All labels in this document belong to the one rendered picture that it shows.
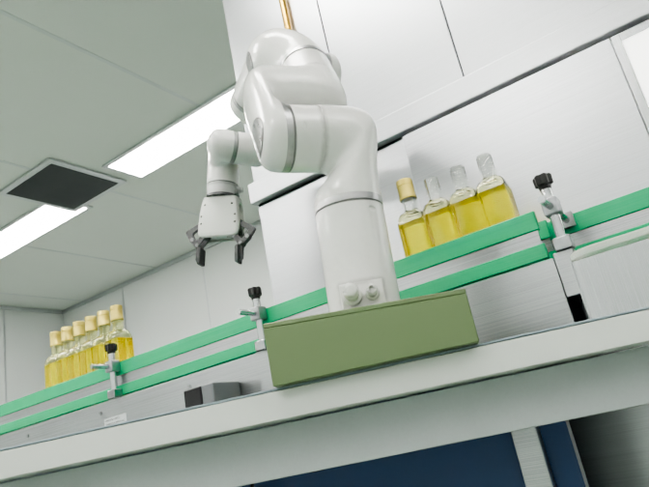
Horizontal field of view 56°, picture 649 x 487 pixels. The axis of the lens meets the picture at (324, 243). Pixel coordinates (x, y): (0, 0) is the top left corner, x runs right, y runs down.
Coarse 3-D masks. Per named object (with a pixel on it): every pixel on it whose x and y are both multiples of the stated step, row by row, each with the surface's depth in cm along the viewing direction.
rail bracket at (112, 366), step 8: (112, 344) 147; (112, 352) 147; (112, 360) 145; (96, 368) 142; (104, 368) 144; (112, 368) 145; (120, 368) 146; (112, 376) 145; (112, 384) 144; (112, 392) 143; (120, 392) 144; (112, 400) 144
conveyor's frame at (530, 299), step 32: (480, 288) 99; (512, 288) 96; (544, 288) 93; (480, 320) 98; (512, 320) 95; (544, 320) 92; (576, 320) 110; (160, 384) 136; (192, 384) 130; (256, 384) 121; (64, 416) 153; (96, 416) 146; (128, 416) 140; (0, 448) 166
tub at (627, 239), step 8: (632, 232) 71; (640, 232) 70; (648, 232) 70; (608, 240) 72; (616, 240) 72; (624, 240) 71; (632, 240) 72; (640, 240) 71; (584, 248) 74; (592, 248) 73; (600, 248) 73; (608, 248) 73; (576, 256) 75; (584, 256) 74
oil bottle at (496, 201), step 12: (492, 180) 114; (504, 180) 114; (480, 192) 114; (492, 192) 113; (504, 192) 112; (480, 204) 114; (492, 204) 113; (504, 204) 111; (516, 204) 115; (492, 216) 112; (504, 216) 111; (516, 216) 111
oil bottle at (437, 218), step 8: (432, 200) 121; (440, 200) 119; (448, 200) 121; (424, 208) 121; (432, 208) 120; (440, 208) 119; (448, 208) 118; (424, 216) 120; (432, 216) 119; (440, 216) 118; (448, 216) 118; (432, 224) 119; (440, 224) 118; (448, 224) 117; (432, 232) 119; (440, 232) 118; (448, 232) 117; (456, 232) 117; (432, 240) 118; (440, 240) 118; (448, 240) 117
